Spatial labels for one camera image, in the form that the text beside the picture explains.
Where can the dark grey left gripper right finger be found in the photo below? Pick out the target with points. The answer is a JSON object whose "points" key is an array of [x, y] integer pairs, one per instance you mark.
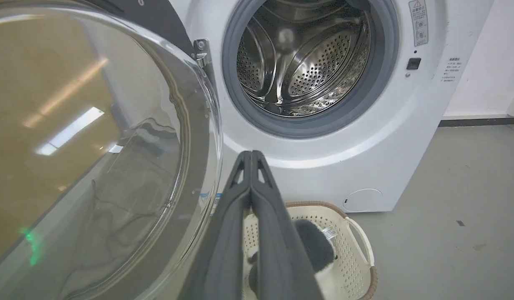
{"points": [[278, 250]]}

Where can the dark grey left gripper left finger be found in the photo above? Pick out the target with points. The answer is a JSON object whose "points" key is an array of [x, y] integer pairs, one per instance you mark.
{"points": [[223, 250]]}

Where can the round glass washing machine door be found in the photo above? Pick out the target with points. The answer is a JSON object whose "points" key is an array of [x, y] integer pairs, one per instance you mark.
{"points": [[94, 158]]}

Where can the white front-load washing machine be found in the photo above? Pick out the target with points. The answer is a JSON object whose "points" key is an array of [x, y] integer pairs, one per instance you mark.
{"points": [[365, 125]]}

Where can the grey and white clothing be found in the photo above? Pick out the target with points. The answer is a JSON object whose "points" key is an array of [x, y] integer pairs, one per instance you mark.
{"points": [[317, 250]]}

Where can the cream perforated laundry basket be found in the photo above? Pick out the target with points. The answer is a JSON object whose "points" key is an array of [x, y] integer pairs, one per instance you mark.
{"points": [[348, 258]]}

